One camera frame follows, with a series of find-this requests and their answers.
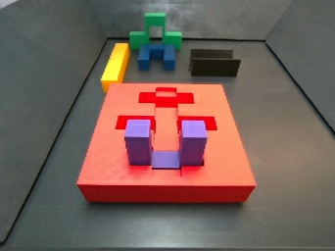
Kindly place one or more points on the blue U-shaped block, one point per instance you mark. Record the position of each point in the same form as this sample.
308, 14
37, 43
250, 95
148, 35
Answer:
162, 52

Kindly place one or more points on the black regrasp stand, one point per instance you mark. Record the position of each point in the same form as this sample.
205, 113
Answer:
214, 62

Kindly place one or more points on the red fixture base block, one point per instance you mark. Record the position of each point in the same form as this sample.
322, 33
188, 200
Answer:
222, 180

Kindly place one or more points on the purple U-shaped block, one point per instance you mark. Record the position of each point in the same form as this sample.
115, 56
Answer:
188, 155

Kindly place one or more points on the yellow long bar block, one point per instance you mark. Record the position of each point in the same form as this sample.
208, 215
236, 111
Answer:
117, 66

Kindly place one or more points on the green arch-shaped block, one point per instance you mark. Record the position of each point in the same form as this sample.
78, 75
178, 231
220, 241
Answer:
141, 38

